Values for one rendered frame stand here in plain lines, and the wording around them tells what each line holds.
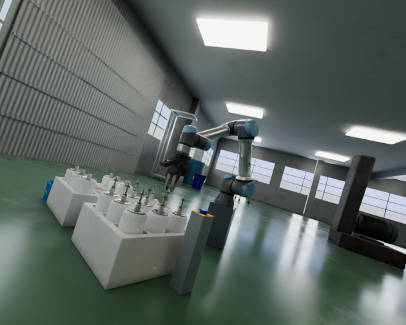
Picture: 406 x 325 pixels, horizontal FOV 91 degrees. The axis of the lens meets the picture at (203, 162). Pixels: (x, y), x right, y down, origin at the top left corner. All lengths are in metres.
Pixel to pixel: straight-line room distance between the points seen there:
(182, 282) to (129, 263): 0.22
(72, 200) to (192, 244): 0.70
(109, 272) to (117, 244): 0.09
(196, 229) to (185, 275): 0.18
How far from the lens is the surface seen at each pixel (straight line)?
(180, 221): 0.96
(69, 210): 1.27
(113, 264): 0.81
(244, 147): 1.37
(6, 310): 0.79
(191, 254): 0.85
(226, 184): 1.50
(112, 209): 0.92
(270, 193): 11.83
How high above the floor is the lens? 0.46
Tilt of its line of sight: 4 degrees up
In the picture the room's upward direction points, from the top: 17 degrees clockwise
